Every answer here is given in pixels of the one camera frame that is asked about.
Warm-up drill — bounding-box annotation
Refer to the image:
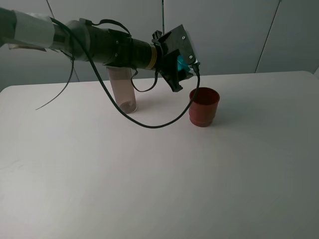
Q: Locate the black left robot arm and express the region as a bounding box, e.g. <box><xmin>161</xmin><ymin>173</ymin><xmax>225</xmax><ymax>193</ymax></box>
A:
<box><xmin>0</xmin><ymin>8</ymin><xmax>196</xmax><ymax>85</ymax></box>

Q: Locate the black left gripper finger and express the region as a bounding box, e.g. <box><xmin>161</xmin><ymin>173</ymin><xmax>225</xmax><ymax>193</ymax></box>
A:
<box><xmin>178</xmin><ymin>69</ymin><xmax>193</xmax><ymax>81</ymax></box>
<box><xmin>159</xmin><ymin>50</ymin><xmax>182</xmax><ymax>92</ymax></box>

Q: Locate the brown transparent water bottle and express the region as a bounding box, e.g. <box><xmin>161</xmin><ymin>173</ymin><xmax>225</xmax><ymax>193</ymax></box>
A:
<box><xmin>107</xmin><ymin>67</ymin><xmax>137</xmax><ymax>114</ymax></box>

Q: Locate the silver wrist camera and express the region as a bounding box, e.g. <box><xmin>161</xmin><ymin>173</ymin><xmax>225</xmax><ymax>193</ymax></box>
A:
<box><xmin>183</xmin><ymin>30</ymin><xmax>198</xmax><ymax>65</ymax></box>

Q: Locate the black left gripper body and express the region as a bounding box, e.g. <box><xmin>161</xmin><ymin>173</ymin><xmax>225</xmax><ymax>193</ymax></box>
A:
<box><xmin>152</xmin><ymin>24</ymin><xmax>192</xmax><ymax>70</ymax></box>

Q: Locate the teal transparent plastic cup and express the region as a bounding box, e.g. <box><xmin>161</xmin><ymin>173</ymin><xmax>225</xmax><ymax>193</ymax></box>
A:
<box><xmin>177</xmin><ymin>55</ymin><xmax>190</xmax><ymax>72</ymax></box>

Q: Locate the red plastic cup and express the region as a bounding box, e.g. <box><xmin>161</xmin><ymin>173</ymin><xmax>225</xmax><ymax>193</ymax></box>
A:
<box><xmin>188</xmin><ymin>87</ymin><xmax>220</xmax><ymax>127</ymax></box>

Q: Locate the black camera cable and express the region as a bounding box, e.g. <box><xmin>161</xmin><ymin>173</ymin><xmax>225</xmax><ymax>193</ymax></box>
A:
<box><xmin>34</xmin><ymin>17</ymin><xmax>201</xmax><ymax>129</ymax></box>

